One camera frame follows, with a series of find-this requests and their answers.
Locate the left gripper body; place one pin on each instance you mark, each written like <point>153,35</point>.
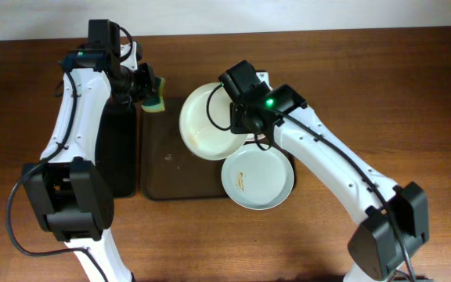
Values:
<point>138,82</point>

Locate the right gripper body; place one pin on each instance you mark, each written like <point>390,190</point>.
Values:
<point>236,124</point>

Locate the green yellow sponge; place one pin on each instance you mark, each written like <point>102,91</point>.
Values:
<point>155,103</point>

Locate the white plate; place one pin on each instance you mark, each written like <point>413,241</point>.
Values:
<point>200,136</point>
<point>253,137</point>

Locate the pale blue plate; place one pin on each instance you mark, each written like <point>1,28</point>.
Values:
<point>256,179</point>

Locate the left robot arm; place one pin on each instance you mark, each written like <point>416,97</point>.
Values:
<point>70,197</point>

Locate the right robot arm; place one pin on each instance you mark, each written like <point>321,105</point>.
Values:
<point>392,220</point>

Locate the black rectangular tray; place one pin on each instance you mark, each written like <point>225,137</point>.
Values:
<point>116,149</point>

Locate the brown plastic serving tray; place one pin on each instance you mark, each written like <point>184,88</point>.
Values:
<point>169,171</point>

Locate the white plate top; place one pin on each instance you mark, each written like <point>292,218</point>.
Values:
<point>253,137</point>

